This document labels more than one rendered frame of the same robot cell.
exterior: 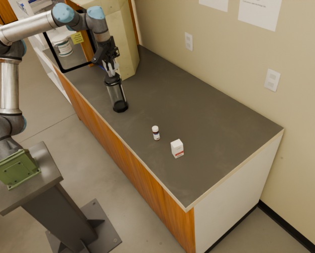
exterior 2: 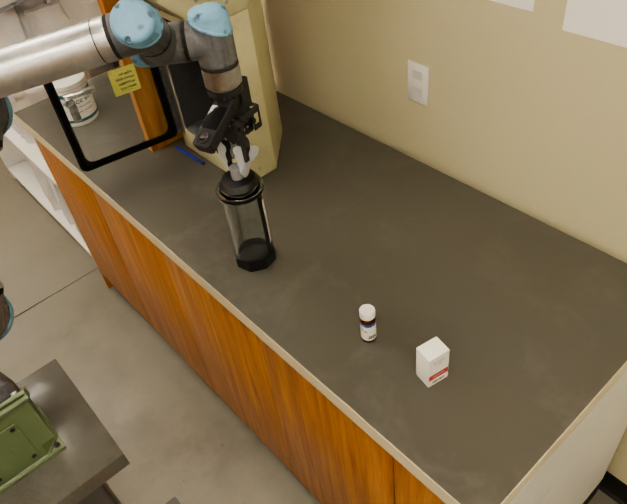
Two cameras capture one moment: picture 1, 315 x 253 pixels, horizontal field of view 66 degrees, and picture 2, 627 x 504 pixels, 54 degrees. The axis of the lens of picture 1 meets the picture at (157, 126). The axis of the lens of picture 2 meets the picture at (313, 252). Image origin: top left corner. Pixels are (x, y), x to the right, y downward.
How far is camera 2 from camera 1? 0.23 m
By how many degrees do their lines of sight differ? 5
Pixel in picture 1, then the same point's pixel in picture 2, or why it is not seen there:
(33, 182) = (47, 480)
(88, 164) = (144, 406)
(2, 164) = not seen: outside the picture
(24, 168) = (23, 443)
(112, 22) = not seen: hidden behind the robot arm
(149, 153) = (357, 377)
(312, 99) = not seen: outside the picture
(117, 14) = (240, 20)
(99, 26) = (220, 55)
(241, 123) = (578, 285)
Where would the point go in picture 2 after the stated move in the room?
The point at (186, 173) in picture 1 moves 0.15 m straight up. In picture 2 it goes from (466, 428) to (471, 381)
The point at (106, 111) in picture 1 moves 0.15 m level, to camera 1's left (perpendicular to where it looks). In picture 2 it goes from (219, 269) to (159, 283)
